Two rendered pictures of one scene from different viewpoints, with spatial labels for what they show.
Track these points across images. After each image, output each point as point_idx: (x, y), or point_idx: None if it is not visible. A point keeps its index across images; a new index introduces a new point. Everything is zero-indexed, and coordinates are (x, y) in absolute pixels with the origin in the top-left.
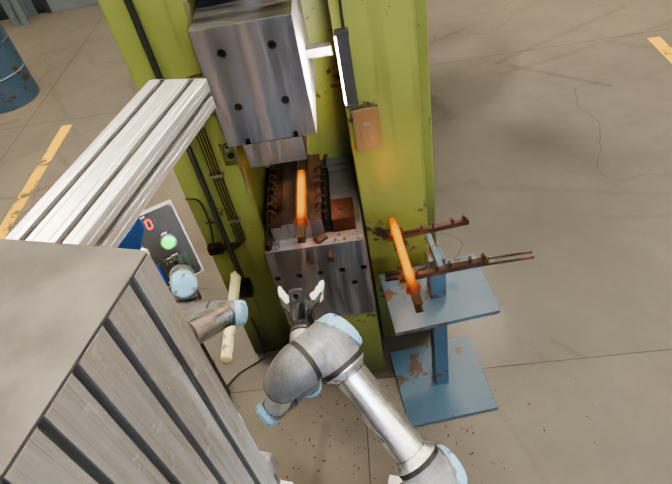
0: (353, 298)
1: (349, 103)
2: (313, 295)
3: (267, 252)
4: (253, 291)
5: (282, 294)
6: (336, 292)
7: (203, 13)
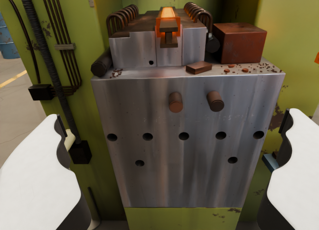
0: (220, 185)
1: None
2: (318, 208)
3: (96, 79)
4: (90, 158)
5: (29, 157)
6: (199, 173)
7: None
